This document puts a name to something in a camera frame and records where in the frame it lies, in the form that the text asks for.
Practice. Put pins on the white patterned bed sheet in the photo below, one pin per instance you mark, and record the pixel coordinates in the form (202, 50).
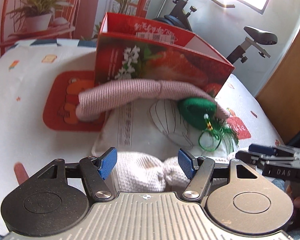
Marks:
(34, 80)

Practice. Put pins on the green tassel ornament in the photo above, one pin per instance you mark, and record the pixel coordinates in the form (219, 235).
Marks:
(201, 114)

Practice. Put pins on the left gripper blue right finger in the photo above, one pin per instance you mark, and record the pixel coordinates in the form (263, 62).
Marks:
(188, 163)

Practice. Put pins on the white surgical mask bag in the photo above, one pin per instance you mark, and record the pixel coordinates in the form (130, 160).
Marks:
(157, 128)

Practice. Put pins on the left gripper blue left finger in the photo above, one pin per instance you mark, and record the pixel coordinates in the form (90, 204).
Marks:
(106, 162)

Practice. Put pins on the living room backdrop poster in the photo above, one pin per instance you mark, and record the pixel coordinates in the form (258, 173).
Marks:
(78, 19)

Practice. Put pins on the red strawberry cardboard box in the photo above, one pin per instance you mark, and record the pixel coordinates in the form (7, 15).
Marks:
(130, 47)

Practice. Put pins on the white knitted cloth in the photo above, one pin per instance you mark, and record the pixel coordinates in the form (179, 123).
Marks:
(140, 172)

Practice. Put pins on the pink knitted cloth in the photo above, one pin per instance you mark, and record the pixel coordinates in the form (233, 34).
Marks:
(117, 93)

